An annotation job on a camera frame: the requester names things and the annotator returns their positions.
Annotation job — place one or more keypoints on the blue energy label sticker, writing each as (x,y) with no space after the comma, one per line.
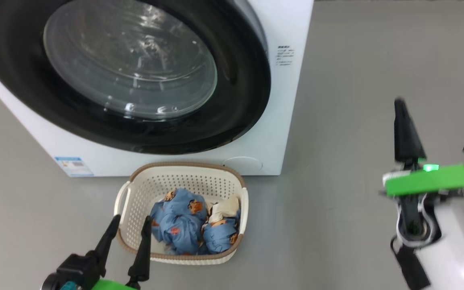
(74,166)

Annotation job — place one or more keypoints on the white front-load washing machine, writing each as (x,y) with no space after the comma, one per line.
(292,121)

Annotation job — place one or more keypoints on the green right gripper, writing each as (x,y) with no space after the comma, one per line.
(429,181)

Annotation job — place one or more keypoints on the round black washing machine door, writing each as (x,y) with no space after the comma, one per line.
(236,100)

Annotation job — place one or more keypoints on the printed text label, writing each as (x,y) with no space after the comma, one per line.
(285,55)

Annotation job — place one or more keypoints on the cream perforated laundry basket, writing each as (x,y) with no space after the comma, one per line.
(167,181)

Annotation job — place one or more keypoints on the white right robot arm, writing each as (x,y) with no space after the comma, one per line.
(457,249)

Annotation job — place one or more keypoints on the cream garment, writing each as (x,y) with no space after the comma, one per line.
(226,207)

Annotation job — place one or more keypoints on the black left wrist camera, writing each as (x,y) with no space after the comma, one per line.
(77,268)

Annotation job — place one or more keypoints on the round white filter cover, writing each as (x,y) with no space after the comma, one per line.
(242,164)

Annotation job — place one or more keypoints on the blue garment with orange prints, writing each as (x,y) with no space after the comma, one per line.
(179,225)

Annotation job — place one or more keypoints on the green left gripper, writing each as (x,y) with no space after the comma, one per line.
(109,286)

